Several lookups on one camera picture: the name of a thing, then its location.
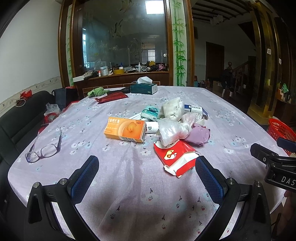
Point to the dark red pouch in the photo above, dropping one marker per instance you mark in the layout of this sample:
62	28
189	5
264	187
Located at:
111	97

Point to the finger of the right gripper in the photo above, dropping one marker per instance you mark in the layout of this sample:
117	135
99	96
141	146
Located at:
288	145
261	153

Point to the green cloth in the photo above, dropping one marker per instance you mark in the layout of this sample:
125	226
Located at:
99	91

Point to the teal tissue box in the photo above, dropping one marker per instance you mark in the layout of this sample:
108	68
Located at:
143	85

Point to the black sofa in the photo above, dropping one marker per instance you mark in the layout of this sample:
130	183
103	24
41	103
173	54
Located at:
19	126

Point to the orange medicine box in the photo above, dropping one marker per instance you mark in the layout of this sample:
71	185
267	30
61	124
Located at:
125	129

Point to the teal tissue packet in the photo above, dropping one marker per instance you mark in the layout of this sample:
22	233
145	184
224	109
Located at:
150	112

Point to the wooden framed glass partition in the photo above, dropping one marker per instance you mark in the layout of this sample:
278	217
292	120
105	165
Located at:
117	37

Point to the red plastic mesh basket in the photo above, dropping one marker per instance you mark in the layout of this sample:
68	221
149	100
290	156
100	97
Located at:
277	129

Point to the white open carton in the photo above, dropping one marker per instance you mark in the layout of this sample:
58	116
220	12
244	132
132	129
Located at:
138	117

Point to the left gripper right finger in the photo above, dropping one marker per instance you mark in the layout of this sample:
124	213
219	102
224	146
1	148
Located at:
253	221

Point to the purple frame eyeglasses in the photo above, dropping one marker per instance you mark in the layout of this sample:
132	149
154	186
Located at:
46	151

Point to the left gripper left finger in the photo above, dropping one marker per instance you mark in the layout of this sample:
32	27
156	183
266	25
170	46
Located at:
41	222

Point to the clear plastic bag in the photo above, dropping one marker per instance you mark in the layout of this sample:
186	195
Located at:
171	131

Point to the white red medicine box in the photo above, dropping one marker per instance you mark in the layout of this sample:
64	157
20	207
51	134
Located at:
152	127

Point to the red white torn carton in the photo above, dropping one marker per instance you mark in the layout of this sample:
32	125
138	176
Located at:
177	158

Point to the blue white medicine box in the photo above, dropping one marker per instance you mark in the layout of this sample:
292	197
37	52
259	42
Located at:
199	112

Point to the floral purple bed sheet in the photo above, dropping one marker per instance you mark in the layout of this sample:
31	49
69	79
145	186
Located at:
132	197

